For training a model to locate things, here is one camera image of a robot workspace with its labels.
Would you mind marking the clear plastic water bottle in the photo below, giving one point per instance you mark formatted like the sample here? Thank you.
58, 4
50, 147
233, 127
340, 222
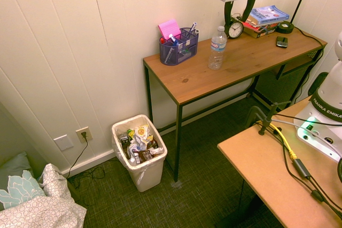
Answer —
217, 49

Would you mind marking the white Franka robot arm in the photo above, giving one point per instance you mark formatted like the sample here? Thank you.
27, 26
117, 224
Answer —
327, 100

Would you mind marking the white plastic bin liner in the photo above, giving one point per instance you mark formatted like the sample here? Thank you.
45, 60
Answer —
116, 132

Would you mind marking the beige plastic trash bin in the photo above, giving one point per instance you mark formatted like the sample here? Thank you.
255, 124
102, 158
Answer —
149, 177

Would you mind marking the black twin-bell alarm clock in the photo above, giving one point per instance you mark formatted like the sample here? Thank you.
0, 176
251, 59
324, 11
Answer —
235, 30

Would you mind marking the red book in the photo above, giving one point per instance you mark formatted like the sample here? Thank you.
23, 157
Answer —
263, 26

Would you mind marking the blue marketing paperback book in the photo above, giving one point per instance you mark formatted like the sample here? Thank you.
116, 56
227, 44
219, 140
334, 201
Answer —
268, 14

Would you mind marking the black and yellow book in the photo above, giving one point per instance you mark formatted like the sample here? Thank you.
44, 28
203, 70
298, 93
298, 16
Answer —
260, 33

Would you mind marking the short grey capped marker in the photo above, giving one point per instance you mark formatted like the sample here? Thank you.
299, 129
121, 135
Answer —
196, 32

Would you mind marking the blue capped marker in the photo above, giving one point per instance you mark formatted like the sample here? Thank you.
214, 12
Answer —
193, 26

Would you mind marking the black lamp with glass shade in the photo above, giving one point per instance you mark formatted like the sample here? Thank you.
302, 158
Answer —
284, 27

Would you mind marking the black keypad phone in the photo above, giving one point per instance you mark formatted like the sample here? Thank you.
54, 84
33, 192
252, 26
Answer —
281, 42

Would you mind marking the pink sticky note pad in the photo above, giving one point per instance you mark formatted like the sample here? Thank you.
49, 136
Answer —
169, 27

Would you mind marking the white marker blue label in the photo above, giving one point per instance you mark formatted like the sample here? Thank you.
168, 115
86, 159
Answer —
173, 38

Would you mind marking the purple mesh desk organizer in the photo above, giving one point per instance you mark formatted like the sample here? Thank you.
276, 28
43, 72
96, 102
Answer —
177, 51

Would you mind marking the red capped marker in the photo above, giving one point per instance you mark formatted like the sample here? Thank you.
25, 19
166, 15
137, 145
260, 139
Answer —
162, 40

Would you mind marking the black metal clamp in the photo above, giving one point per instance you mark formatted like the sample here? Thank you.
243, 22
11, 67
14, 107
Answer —
267, 117

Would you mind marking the plywood robot mounting table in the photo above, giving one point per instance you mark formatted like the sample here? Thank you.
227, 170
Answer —
256, 164

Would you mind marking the crumpled yellow white wrapper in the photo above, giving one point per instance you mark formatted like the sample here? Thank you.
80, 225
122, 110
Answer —
142, 133

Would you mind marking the white circle pattern blanket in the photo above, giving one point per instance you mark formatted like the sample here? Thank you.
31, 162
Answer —
45, 206

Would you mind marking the teal floral pillow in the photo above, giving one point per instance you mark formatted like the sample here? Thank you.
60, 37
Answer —
18, 188

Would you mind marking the wooden desk black metal frame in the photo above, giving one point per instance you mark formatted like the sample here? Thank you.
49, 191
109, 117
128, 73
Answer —
213, 75

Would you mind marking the beige wall power outlet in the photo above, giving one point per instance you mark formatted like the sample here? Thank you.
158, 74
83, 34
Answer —
84, 134

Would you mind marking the white blank wall plate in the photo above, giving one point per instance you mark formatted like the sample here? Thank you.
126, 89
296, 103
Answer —
63, 142

